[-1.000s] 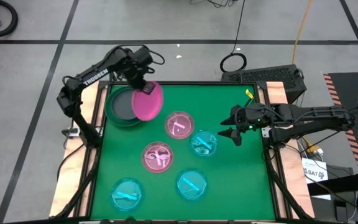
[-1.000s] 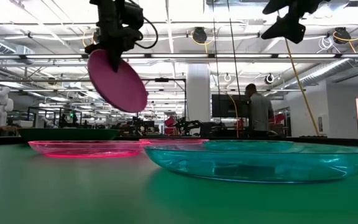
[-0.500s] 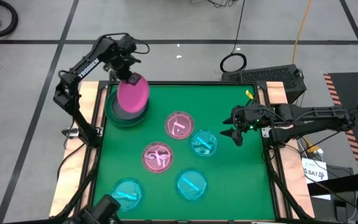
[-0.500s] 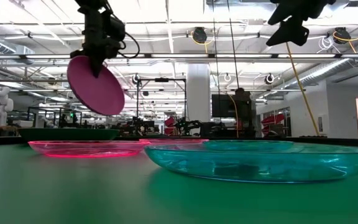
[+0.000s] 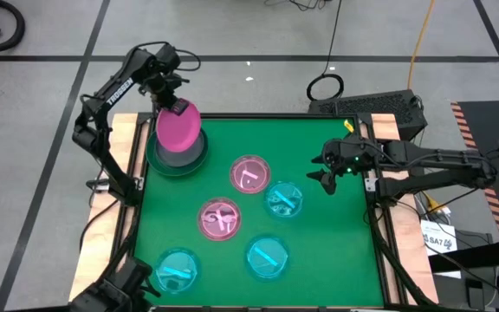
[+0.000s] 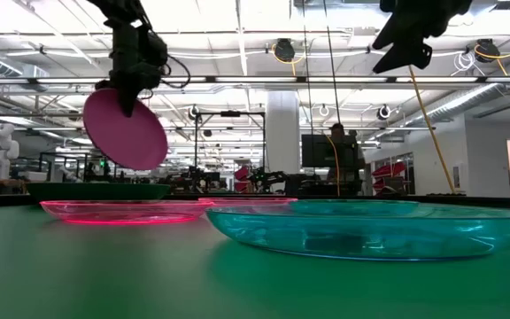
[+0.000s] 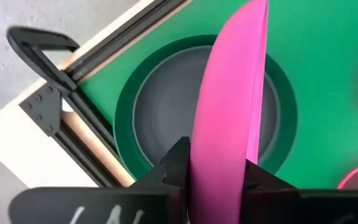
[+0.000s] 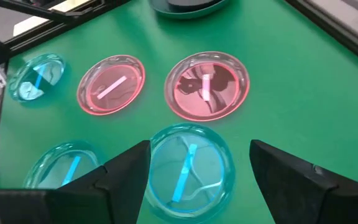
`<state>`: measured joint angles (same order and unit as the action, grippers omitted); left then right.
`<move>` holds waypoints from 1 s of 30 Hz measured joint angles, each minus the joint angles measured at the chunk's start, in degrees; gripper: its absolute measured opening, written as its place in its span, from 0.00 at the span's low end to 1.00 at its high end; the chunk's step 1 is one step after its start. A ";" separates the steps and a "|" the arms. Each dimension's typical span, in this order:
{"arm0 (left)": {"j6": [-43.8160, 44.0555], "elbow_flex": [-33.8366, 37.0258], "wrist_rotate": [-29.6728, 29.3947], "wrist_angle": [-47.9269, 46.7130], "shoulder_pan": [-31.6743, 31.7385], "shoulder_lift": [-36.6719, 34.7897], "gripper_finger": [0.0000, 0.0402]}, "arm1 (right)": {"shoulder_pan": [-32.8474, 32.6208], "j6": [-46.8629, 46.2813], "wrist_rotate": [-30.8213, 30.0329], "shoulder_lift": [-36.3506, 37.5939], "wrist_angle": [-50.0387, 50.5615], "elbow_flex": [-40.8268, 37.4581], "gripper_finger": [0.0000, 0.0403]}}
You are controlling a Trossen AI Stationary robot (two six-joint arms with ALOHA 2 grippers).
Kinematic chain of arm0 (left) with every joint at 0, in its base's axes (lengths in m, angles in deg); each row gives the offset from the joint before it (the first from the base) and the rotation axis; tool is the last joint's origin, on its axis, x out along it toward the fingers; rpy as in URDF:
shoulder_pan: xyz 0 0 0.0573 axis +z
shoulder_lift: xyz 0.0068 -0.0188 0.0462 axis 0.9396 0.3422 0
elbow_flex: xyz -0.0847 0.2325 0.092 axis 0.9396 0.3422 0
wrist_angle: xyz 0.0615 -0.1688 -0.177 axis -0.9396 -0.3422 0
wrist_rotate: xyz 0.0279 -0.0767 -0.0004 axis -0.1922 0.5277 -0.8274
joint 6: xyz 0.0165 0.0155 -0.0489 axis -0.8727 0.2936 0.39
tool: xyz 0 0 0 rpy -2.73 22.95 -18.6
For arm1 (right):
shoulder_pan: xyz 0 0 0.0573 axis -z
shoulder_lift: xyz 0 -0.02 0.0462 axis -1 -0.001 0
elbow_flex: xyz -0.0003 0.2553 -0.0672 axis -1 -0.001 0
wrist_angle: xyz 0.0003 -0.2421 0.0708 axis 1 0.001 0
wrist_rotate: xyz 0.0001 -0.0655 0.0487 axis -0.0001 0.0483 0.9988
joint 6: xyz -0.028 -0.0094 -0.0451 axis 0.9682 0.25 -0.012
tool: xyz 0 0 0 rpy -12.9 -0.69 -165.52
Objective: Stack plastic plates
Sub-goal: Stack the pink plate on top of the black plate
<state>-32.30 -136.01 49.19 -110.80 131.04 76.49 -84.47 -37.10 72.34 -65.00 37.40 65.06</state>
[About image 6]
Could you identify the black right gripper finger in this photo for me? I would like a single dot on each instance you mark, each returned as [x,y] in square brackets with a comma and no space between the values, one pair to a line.
[416,56]
[401,31]

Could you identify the opaque pink plate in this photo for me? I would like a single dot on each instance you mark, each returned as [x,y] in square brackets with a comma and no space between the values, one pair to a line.
[124,133]

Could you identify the large clear pink plate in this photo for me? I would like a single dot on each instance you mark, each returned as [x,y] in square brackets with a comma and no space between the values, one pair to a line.
[122,212]

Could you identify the medium clear pink plate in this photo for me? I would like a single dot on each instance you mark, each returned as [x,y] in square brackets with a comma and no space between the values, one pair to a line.
[246,200]

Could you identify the medium clear blue plate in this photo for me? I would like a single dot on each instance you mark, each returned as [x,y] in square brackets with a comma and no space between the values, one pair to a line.
[352,206]

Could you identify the large clear blue plate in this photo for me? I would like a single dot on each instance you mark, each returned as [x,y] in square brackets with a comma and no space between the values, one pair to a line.
[370,235]

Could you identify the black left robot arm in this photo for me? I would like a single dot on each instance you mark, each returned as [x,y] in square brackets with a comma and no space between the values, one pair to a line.
[118,9]

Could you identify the black background robot arm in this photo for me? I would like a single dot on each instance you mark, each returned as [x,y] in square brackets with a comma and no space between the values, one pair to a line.
[266,177]

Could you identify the red folded object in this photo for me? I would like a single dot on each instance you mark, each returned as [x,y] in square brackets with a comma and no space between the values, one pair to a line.
[390,172]

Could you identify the white robot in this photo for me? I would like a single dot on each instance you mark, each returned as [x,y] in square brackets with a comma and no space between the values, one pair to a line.
[0,150]

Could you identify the person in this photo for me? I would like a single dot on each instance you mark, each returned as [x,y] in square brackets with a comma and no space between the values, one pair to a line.
[348,173]

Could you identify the black monitor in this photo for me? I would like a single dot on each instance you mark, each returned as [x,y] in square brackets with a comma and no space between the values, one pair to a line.
[317,150]

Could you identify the white column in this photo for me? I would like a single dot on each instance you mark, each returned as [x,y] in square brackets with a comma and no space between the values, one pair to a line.
[283,133]

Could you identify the black metal frame stand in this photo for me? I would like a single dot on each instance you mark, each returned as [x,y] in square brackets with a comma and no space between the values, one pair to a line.
[230,114]

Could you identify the black aluminium table frame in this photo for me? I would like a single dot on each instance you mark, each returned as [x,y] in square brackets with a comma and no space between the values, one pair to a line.
[481,201]

